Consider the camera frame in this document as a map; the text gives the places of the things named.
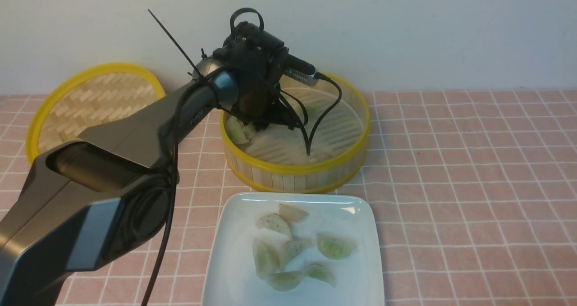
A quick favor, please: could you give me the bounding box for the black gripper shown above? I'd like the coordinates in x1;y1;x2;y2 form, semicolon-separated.
212;21;298;131

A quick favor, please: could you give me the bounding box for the pale dumpling steamer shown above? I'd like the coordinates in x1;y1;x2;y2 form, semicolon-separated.
243;123;257;141

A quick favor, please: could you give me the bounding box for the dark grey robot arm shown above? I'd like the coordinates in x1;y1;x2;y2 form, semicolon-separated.
1;22;289;306

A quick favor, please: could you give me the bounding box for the pale dumpling top of plate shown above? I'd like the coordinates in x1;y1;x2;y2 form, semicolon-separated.
278;204;309;223

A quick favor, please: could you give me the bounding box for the pale dumpling of plate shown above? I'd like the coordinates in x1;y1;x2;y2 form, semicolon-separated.
279;238;313;269
278;204;309;223

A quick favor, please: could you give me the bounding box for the speckled dumpling upper left plate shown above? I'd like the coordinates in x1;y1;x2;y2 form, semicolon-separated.
255;213;293;238

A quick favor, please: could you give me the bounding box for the pale dumpling centre of plate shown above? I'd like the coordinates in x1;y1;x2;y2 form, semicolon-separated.
279;238;313;269

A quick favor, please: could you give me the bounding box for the green dumpling left of plate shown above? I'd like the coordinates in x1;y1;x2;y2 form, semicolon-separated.
252;238;280;279

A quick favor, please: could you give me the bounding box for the green dumpling of plate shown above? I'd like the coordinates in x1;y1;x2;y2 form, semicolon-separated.
252;238;280;279
317;233;357;260

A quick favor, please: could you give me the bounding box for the green dumpling right of plate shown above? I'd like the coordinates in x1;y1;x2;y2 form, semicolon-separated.
317;233;357;260

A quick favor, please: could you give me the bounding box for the green dumpling bottom right plate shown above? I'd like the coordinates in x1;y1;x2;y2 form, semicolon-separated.
302;263;336;288

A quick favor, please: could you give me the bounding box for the white square plate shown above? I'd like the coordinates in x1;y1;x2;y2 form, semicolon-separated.
201;192;386;306

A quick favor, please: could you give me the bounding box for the pale green dumpling bottom plate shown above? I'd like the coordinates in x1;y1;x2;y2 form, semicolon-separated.
266;271;304;292

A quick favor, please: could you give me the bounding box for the green dumpling steamer front left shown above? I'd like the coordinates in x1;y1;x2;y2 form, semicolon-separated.
224;115;249;146

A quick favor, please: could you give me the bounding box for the yellow rimmed bamboo steamer basket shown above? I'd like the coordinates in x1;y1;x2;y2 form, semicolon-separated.
219;74;371;193

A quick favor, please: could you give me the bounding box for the yellow rimmed bamboo steamer lid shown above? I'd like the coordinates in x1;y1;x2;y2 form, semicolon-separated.
25;62;166;163

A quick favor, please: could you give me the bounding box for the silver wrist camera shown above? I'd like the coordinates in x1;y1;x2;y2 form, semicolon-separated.
283;54;319;87

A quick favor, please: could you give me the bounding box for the black cable tie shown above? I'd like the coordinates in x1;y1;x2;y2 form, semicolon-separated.
147;9;208;82

